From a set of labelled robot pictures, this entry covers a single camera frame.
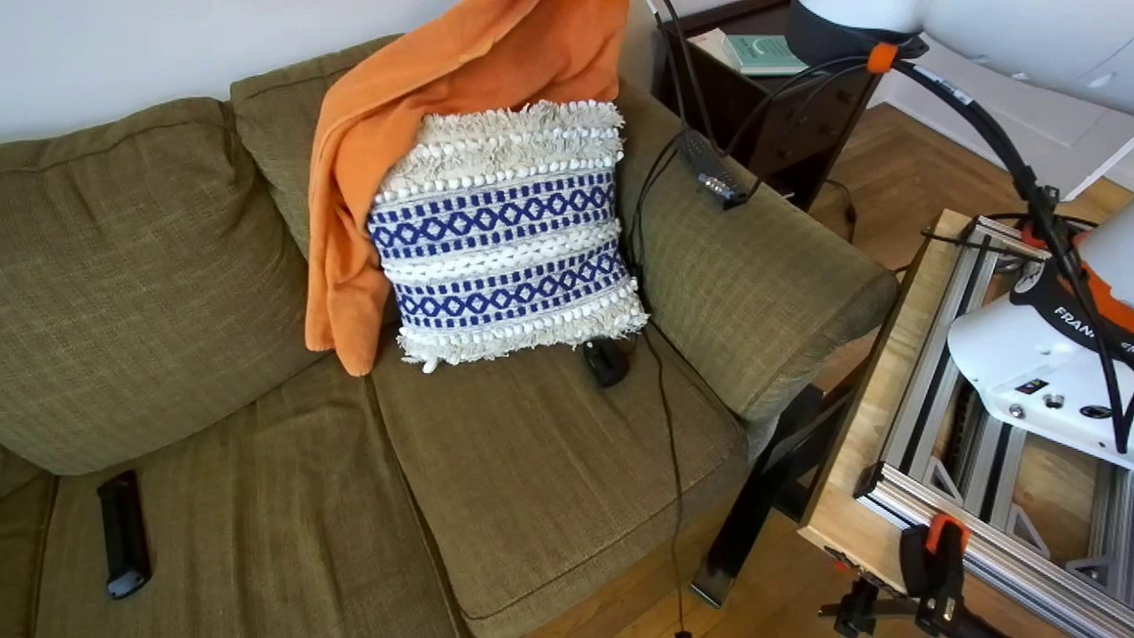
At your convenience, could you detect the orange towel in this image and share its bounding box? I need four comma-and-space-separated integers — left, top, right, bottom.
300, 0, 633, 383

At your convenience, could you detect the olive green fabric sofa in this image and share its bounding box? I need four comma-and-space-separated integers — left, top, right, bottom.
0, 33, 905, 638

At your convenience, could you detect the olive sofa seat cushion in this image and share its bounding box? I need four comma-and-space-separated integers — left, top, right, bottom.
366, 314, 755, 638
0, 343, 469, 638

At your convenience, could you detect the narrow olive sofa back cushion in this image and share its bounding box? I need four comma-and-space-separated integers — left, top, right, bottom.
227, 33, 399, 261

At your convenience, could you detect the wide olive sofa back cushion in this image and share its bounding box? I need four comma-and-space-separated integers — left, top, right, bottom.
0, 95, 363, 479

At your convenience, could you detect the small black rounded device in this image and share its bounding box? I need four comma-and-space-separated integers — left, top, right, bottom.
579, 332, 633, 395

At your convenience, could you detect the white and blue throw pillow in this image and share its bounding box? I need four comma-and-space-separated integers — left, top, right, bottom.
366, 95, 652, 376

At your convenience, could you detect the long black remote control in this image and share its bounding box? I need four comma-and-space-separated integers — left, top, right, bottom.
672, 130, 752, 214

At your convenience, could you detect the black metal cart leg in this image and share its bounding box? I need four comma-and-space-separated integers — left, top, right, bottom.
686, 383, 858, 611

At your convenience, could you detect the dark wooden side table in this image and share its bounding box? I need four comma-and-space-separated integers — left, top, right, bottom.
652, 0, 901, 214

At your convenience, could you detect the wooden robot cart board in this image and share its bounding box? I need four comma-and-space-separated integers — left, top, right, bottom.
796, 207, 1134, 638

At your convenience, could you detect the white paper booklet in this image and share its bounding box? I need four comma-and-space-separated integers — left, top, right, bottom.
686, 25, 743, 71

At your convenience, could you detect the green book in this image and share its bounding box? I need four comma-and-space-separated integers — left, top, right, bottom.
721, 33, 813, 77

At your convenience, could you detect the black and orange clamp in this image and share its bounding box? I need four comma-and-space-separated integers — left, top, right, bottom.
895, 512, 973, 638

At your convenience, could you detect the small black clamp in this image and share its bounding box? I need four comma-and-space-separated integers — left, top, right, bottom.
985, 186, 1100, 253

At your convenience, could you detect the black remote with grey end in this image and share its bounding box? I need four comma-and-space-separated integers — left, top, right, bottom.
97, 467, 156, 604

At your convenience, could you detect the thin black power cable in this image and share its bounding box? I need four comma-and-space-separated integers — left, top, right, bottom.
628, 299, 696, 638

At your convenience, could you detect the aluminium profile frame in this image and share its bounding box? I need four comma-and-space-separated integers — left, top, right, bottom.
855, 218, 1134, 630

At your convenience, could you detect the black clamp handle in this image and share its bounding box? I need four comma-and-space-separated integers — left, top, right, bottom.
817, 573, 885, 638

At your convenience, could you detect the orange velcro strap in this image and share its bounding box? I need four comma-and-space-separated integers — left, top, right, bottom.
865, 39, 905, 77

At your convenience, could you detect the thick black robot hose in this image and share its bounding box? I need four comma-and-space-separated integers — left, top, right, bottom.
865, 39, 1134, 462

